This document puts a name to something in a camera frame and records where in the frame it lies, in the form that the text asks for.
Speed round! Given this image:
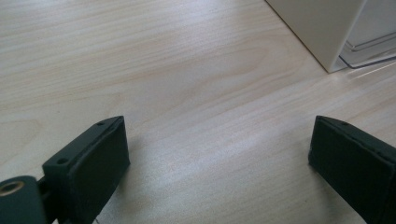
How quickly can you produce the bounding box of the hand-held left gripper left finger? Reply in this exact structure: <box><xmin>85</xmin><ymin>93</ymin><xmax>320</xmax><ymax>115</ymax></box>
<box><xmin>42</xmin><ymin>115</ymin><xmax>131</xmax><ymax>224</ymax></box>

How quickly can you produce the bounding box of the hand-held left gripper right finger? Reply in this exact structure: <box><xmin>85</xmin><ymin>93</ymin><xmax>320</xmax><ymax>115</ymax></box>
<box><xmin>307</xmin><ymin>115</ymin><xmax>396</xmax><ymax>224</ymax></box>

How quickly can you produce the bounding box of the clear plastic drawer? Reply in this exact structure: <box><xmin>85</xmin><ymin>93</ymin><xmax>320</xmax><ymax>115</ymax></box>
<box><xmin>338</xmin><ymin>0</ymin><xmax>396</xmax><ymax>70</ymax></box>

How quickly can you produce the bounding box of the white drawer cabinet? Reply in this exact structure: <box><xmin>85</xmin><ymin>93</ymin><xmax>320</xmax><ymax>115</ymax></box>
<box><xmin>265</xmin><ymin>0</ymin><xmax>368</xmax><ymax>74</ymax></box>

